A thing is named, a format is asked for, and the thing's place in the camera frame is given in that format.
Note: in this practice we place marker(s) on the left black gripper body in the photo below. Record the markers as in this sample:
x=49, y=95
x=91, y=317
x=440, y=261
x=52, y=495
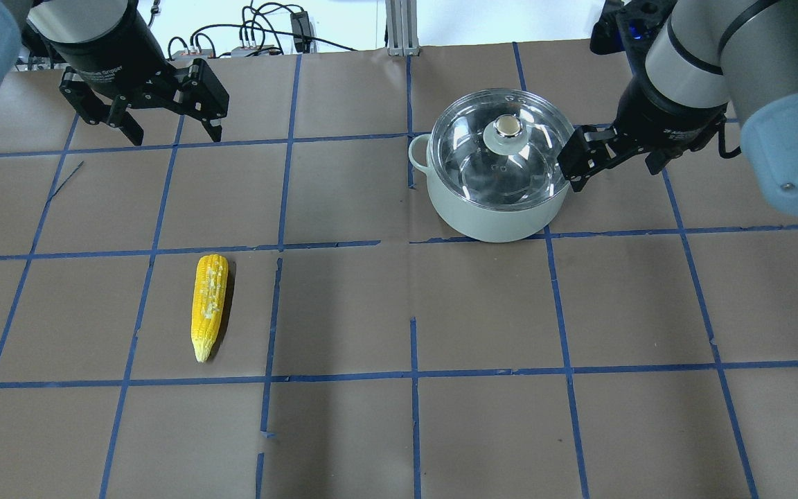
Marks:
x=104, y=52

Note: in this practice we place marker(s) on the black power adapter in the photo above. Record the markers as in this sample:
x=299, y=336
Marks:
x=302, y=32

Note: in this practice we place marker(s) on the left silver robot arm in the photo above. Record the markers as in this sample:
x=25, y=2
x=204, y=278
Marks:
x=15, y=15

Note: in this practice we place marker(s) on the pale green cooking pot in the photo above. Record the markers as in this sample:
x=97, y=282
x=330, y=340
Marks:
x=476, y=222

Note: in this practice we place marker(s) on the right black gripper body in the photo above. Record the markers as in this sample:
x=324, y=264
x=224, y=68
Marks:
x=663, y=116

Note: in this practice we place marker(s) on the glass pot lid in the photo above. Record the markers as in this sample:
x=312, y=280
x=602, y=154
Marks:
x=498, y=149

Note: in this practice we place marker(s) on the aluminium frame post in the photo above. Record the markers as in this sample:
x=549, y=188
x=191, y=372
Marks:
x=402, y=28

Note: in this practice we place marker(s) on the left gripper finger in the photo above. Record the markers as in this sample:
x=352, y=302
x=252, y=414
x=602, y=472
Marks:
x=87, y=102
x=193, y=91

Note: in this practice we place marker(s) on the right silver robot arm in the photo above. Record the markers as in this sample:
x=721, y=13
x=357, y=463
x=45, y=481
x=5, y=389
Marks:
x=699, y=70

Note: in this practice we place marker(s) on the yellow corn cob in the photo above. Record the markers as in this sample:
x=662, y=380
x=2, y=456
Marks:
x=207, y=307

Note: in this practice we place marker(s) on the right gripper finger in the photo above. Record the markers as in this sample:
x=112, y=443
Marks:
x=589, y=151

